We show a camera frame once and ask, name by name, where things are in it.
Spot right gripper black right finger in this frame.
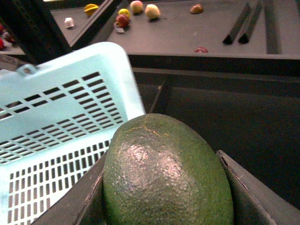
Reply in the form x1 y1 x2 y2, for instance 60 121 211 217
216 150 300 225

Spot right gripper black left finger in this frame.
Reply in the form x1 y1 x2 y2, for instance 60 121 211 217
33 153 107 225

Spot green avocado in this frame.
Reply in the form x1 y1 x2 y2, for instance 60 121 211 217
104 114 234 225

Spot light blue plastic basket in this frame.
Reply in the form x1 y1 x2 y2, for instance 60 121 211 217
0 42 145 225

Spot dark wooden shelf unit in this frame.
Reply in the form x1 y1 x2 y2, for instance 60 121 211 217
0 0 300 207

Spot black triangular divider bars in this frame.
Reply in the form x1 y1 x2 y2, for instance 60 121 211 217
222 0 263 45

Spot white small cup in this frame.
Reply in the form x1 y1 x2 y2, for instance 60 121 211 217
64 17 75 29

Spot red yellow apple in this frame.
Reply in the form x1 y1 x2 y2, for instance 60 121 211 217
114 14 130 29

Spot pale peach fruit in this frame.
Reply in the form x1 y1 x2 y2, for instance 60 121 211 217
130 0 143 14

